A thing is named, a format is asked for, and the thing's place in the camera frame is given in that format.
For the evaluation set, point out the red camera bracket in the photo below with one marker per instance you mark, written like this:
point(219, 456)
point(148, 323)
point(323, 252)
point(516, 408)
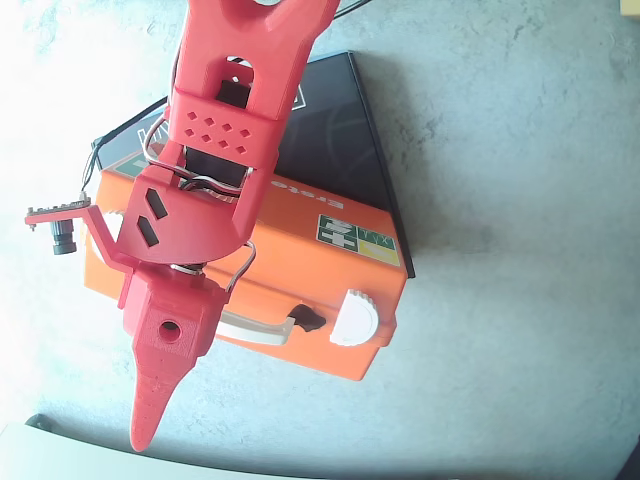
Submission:
point(102, 235)

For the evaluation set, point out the orange first aid box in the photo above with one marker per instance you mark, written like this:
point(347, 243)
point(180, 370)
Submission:
point(300, 250)

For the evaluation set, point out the red robot arm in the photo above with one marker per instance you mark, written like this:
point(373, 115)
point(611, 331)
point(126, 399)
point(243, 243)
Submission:
point(280, 50)

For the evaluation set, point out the beige object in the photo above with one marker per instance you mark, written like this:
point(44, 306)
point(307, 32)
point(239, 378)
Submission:
point(631, 7)

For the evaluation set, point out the wrist camera board with lens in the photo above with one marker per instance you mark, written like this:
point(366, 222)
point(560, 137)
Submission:
point(62, 240)

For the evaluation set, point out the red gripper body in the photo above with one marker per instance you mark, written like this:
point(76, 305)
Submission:
point(167, 320)

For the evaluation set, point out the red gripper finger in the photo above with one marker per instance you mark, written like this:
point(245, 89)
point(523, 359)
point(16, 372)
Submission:
point(150, 400)

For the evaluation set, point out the white round box latch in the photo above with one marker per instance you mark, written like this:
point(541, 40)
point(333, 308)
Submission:
point(355, 320)
point(114, 222)

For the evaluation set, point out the black cardboard box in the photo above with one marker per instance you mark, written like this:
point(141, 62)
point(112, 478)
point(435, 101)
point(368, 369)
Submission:
point(340, 140)

